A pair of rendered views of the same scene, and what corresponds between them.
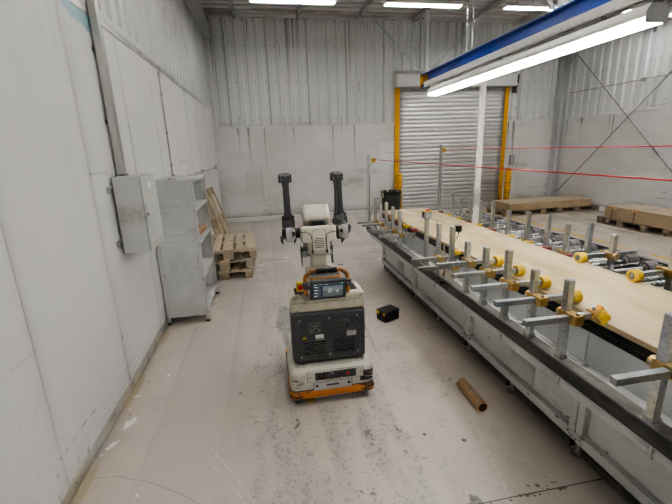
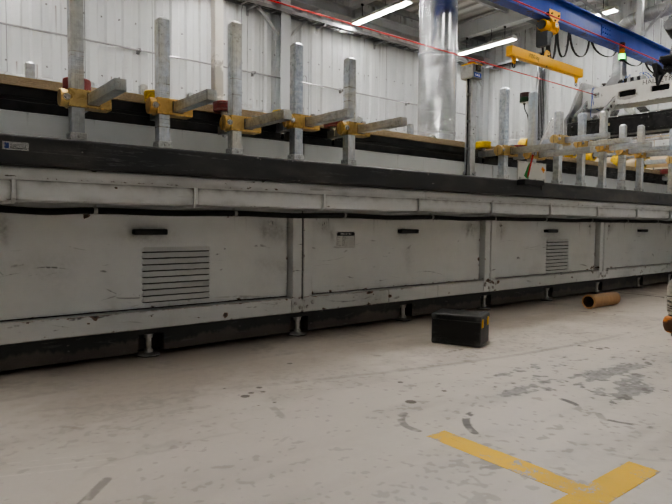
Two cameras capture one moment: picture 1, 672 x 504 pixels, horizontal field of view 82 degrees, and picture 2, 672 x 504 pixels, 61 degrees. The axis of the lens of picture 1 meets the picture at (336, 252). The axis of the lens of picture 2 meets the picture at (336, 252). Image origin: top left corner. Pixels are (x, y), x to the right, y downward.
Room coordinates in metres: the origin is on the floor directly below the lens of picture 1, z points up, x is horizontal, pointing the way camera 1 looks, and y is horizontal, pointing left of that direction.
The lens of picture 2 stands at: (5.38, 1.22, 0.48)
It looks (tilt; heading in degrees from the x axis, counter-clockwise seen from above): 3 degrees down; 242
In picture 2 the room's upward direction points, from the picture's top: 1 degrees clockwise
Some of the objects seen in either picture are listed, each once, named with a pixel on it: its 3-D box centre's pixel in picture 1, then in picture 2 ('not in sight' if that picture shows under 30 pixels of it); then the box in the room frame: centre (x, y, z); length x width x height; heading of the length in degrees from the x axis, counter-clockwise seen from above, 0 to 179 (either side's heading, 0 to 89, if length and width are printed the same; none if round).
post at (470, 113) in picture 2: (426, 241); (470, 128); (3.54, -0.86, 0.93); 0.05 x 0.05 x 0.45; 10
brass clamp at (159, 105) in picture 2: not in sight; (169, 108); (4.99, -0.61, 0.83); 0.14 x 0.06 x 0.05; 10
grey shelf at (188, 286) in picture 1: (187, 245); not in sight; (4.36, 1.72, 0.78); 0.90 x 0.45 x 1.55; 10
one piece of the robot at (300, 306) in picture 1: (325, 315); not in sight; (2.69, 0.09, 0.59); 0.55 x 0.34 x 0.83; 100
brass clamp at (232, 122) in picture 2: not in sight; (240, 124); (4.74, -0.65, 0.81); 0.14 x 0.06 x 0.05; 10
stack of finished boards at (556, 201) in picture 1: (541, 202); not in sight; (10.25, -5.54, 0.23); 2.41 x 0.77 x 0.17; 102
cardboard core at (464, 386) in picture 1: (471, 394); (601, 299); (2.43, -0.95, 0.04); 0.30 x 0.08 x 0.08; 10
